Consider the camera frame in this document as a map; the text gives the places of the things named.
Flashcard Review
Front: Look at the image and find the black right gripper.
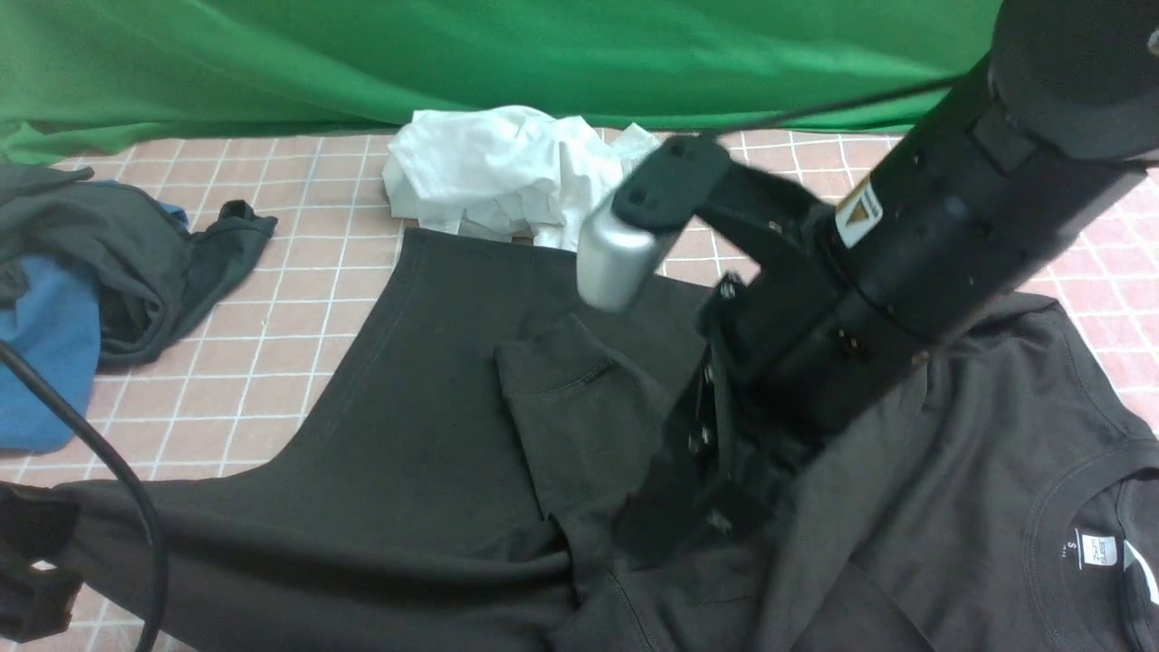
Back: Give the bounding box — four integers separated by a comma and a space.
615, 208, 930, 562

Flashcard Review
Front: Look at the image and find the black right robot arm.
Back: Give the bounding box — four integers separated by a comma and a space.
611, 1, 1158, 564

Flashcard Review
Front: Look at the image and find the white shirt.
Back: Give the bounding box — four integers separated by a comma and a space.
382, 107, 661, 251

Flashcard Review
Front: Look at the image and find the dark gray long-sleeve top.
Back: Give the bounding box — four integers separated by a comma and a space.
45, 226, 1159, 652

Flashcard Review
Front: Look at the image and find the green backdrop cloth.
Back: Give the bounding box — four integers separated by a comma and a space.
1, 1, 1001, 164

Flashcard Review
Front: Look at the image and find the blue t-shirt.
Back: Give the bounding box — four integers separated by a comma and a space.
0, 180, 189, 454

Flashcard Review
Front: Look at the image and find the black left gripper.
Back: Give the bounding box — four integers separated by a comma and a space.
1, 485, 83, 643

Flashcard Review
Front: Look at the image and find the dark teal shirt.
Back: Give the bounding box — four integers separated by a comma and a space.
1, 162, 278, 368

